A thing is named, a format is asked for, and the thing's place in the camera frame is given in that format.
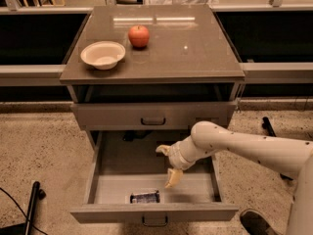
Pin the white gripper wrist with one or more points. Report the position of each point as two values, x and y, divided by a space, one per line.
176 158

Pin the blue rxbar wrapper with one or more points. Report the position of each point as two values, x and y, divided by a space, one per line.
145 197

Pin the grey drawer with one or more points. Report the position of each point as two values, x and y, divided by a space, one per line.
151 116
126 163

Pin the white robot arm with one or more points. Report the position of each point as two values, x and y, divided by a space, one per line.
290 157

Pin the closed grey top drawer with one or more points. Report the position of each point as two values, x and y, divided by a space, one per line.
151 116

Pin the grey cabinet with glossy top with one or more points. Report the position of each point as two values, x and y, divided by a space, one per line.
188 59

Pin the black stand leg right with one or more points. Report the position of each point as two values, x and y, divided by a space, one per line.
268 127

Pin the black stand leg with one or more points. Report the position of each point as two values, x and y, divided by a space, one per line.
268 127
37 194

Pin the white paper bowl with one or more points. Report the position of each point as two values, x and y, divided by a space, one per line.
103 55

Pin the red apple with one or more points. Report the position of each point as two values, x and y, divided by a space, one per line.
139 36

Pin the black stand leg left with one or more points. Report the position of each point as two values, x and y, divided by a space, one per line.
37 194

